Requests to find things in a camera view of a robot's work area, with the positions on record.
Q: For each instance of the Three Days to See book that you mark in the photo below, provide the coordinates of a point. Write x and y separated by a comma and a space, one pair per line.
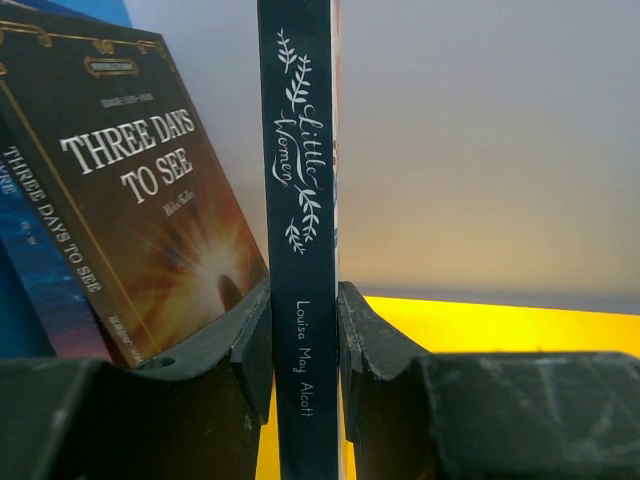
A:
116, 163

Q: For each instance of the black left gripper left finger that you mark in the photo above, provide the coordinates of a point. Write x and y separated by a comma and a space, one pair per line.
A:
193, 412

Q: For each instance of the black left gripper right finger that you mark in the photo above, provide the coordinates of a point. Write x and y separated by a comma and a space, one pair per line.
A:
413, 414

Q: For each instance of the Little Women book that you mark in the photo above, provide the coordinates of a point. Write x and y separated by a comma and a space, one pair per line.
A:
299, 74

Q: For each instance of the blue bookshelf with coloured shelves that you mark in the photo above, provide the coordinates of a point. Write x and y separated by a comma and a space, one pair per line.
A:
488, 184

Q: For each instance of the Jane Eyre blue book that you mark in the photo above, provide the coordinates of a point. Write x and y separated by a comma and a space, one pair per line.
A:
25, 328

